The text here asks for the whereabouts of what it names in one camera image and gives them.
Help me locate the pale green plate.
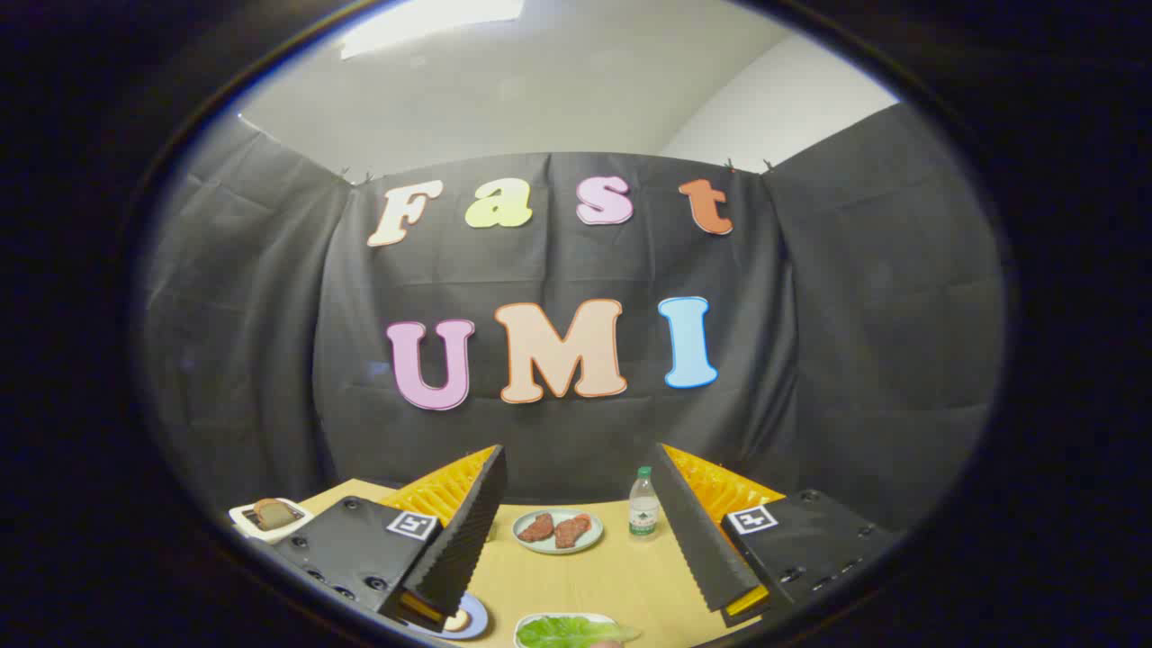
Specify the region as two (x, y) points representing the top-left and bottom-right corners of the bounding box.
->
(512, 508), (604, 554)

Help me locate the toasted bread slice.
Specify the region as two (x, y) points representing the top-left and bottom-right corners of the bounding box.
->
(251, 498), (304, 531)

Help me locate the white toaster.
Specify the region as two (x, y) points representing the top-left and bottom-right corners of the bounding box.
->
(229, 498), (314, 545)

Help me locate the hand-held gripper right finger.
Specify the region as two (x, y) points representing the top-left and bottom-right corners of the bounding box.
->
(650, 443), (901, 628)

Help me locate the green lettuce leaf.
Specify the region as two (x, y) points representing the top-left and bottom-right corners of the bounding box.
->
(517, 616), (642, 648)

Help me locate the blue plate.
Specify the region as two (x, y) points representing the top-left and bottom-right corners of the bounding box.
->
(421, 591), (489, 641)

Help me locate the white plate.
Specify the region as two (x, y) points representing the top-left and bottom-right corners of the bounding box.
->
(513, 613), (631, 648)

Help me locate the black backdrop cloth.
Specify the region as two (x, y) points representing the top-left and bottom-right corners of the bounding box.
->
(135, 102), (1007, 541)

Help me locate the ceiling light panel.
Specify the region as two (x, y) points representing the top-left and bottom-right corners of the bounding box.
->
(340, 0), (525, 60)

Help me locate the clear plastic water bottle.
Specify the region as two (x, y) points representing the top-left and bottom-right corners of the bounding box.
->
(628, 466), (661, 538)

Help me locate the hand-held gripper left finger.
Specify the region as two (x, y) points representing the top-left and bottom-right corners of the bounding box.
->
(247, 444), (508, 631)

